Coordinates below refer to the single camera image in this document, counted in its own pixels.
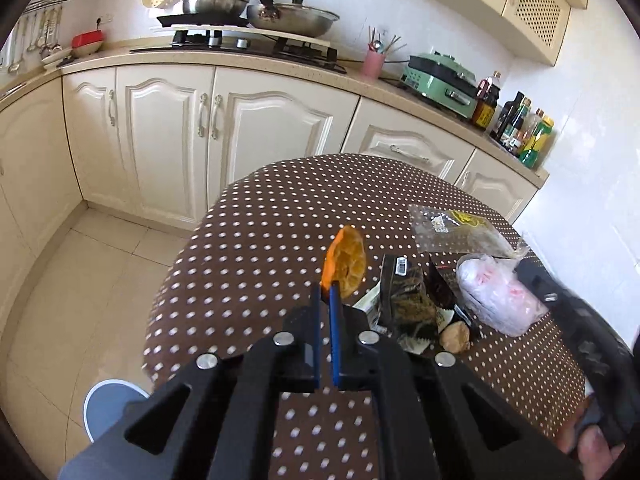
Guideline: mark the white serrated wrapper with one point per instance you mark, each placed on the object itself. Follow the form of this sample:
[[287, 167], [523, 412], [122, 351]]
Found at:
[[415, 347]]

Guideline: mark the large dark vinegar bottle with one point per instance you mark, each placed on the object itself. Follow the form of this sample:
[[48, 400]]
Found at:
[[486, 105]]

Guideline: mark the row of hanging utensils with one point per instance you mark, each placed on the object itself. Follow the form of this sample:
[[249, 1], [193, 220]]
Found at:
[[50, 35]]

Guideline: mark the round polka-dot covered table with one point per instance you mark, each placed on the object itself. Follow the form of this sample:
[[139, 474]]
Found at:
[[260, 260]]

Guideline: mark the white paper wrapper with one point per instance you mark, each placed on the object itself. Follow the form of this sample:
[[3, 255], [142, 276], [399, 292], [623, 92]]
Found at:
[[369, 305]]

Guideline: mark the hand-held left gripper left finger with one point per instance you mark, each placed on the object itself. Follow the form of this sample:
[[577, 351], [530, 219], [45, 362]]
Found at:
[[316, 330]]

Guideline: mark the black gas stove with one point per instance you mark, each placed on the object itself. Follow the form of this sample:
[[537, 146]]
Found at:
[[260, 52]]

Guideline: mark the beige stone countertop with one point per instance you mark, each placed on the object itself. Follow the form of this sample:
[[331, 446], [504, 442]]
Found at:
[[425, 110]]

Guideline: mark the green electric grill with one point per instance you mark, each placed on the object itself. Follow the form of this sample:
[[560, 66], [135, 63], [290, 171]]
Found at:
[[440, 85]]

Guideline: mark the black patterned snack packet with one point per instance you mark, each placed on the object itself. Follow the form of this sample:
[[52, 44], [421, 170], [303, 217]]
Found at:
[[407, 305]]

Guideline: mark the pink white plastic bag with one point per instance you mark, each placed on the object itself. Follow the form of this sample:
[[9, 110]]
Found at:
[[495, 295]]

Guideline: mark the cream lower cabinets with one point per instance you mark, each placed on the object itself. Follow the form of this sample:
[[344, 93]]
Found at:
[[165, 135]]

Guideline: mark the dark soy sauce bottle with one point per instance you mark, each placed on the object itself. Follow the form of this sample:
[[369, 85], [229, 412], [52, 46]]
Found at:
[[507, 117]]

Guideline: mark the dried orange slice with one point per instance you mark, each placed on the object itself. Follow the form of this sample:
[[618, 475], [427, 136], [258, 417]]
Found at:
[[345, 260]]

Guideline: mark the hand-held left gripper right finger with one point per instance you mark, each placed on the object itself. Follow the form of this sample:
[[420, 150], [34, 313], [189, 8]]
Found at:
[[336, 340]]

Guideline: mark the stack of white bowls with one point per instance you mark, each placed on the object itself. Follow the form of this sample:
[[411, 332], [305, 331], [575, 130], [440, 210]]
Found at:
[[57, 57]]

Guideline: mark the blue-grey trash bin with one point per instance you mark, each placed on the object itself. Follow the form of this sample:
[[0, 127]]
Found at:
[[110, 405]]

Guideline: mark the green yellow bottle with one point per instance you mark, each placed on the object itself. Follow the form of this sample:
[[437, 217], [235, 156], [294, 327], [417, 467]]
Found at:
[[537, 145]]

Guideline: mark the pink utensil holder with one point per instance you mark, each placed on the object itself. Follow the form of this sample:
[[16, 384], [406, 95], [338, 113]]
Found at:
[[373, 65]]

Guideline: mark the small labelled sauce bottle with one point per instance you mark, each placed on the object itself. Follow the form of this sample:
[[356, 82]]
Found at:
[[517, 139]]

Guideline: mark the metal utensil rack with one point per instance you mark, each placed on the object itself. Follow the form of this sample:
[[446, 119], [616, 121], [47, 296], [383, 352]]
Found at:
[[47, 2]]

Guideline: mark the dark brown wrapper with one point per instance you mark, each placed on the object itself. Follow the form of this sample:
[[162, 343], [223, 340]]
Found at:
[[442, 285]]

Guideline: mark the wall outlet with plug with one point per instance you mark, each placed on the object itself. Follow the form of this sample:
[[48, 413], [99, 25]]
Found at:
[[101, 21]]

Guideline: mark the steel wok with lid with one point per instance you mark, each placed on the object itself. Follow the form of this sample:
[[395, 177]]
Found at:
[[295, 20]]

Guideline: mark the red bowl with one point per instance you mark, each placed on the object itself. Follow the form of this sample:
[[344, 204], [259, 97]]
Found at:
[[89, 42]]

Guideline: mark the person's right hand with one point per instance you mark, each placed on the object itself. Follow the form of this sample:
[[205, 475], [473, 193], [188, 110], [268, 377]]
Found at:
[[590, 450]]

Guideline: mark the clear plastic packet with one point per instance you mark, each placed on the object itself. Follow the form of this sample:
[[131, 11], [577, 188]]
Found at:
[[465, 232]]

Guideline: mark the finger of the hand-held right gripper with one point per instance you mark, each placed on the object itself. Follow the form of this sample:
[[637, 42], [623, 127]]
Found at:
[[547, 295]]

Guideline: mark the brown food scrap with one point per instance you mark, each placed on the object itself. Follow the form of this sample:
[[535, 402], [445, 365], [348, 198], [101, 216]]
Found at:
[[455, 337]]

